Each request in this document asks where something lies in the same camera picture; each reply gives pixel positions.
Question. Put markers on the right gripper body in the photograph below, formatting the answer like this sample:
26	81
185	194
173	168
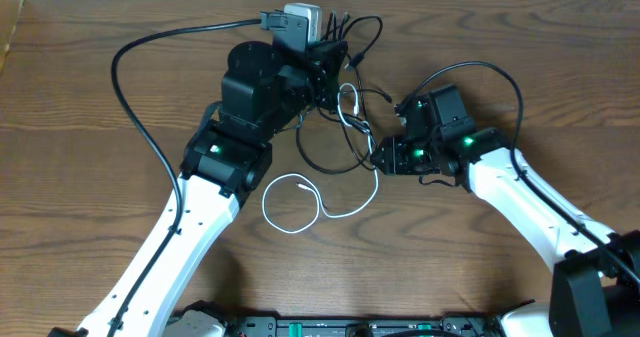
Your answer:
409	157

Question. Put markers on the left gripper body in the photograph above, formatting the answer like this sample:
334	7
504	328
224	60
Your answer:
321	77

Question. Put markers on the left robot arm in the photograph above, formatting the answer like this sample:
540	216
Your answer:
265	87

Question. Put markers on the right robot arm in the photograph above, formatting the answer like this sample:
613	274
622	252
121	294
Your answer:
595	270

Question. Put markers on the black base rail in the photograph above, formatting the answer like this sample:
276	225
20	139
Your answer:
269	326

